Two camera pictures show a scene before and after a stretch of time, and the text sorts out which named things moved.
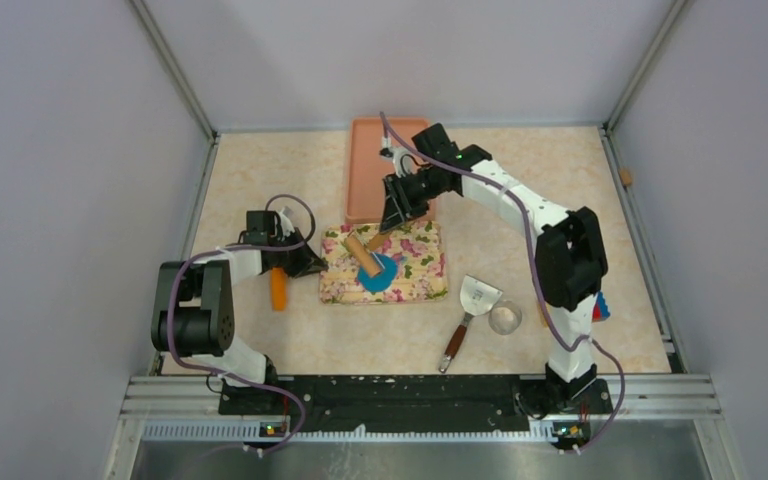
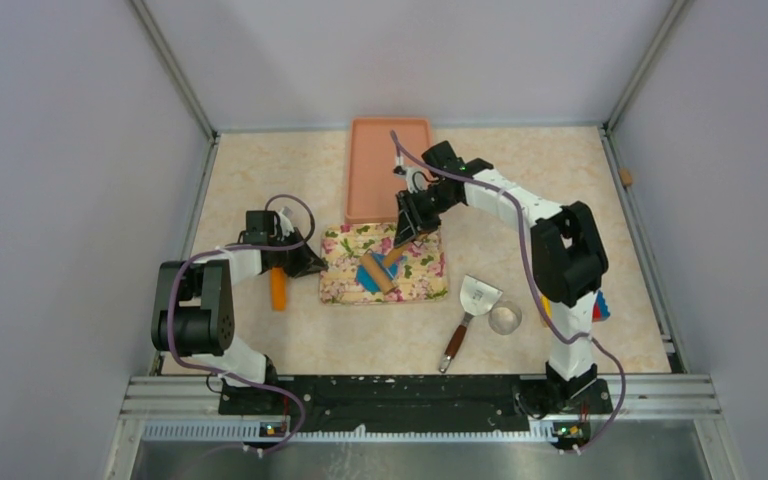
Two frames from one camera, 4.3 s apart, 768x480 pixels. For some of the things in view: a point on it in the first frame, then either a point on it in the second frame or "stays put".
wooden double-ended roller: [356, 245] → [380, 272]
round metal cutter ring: [505, 317] stays put
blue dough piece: [382, 280] stays put
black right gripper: [397, 199] → [410, 220]
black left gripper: [306, 262] stays put
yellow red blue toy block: [601, 309] stays put
